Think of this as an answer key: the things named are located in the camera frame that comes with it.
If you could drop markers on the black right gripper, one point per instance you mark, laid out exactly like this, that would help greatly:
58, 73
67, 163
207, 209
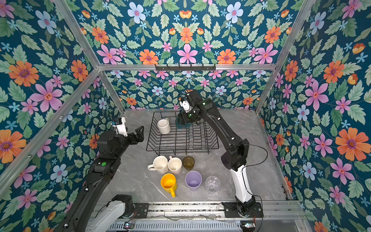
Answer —
185, 118

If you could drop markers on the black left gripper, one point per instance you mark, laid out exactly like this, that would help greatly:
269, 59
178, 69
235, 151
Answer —
139, 137

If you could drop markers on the white mug red inside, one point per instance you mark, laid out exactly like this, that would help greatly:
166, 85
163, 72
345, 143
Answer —
164, 126

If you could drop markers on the cream faceted mug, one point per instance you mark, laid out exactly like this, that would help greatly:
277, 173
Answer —
160, 165

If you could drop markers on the dark green mug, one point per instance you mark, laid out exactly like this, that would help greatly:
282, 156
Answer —
180, 125

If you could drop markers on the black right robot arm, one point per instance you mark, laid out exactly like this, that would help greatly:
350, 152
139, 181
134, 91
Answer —
195, 108

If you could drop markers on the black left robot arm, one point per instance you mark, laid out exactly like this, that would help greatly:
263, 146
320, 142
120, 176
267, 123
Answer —
111, 147

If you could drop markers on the olive green glass cup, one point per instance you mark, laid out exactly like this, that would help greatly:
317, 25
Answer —
188, 163

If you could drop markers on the yellow mug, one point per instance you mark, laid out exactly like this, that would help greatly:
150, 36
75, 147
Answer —
169, 184

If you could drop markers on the lilac plastic cup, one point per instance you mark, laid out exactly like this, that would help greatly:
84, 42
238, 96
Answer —
193, 180

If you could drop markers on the clear glass cup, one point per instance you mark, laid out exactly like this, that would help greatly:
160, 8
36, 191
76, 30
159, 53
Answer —
212, 184

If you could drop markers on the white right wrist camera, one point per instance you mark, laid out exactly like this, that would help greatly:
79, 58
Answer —
185, 104

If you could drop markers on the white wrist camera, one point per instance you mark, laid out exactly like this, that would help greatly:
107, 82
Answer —
119, 126
185, 104

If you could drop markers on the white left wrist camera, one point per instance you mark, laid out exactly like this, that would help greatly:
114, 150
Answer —
119, 126

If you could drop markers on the black wire dish rack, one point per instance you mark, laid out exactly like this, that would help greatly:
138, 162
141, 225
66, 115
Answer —
198, 137

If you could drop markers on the white mug pink handle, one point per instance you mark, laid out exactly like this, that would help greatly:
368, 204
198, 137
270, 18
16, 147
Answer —
175, 165

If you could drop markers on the black hook rail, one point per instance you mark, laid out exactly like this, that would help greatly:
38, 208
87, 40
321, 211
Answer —
180, 68

